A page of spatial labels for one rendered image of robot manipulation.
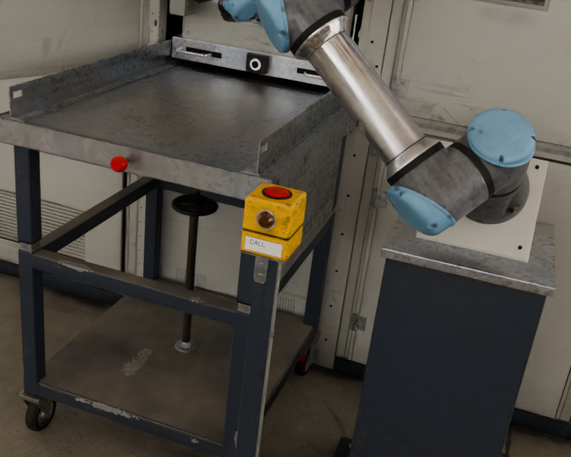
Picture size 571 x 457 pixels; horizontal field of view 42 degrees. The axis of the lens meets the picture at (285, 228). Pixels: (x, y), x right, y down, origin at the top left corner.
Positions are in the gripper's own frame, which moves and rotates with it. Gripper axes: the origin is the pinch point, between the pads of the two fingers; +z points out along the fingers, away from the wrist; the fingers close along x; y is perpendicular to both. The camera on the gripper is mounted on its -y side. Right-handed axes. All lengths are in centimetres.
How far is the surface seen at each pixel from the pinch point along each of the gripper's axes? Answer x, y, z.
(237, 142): -40, 22, -35
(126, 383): -101, 0, -5
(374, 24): 3.6, 36.9, -0.7
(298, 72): -9.1, 17.1, 10.4
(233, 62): -9.4, -2.3, 10.5
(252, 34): -1.6, 2.2, 7.3
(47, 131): -49, -13, -49
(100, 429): -116, -8, 4
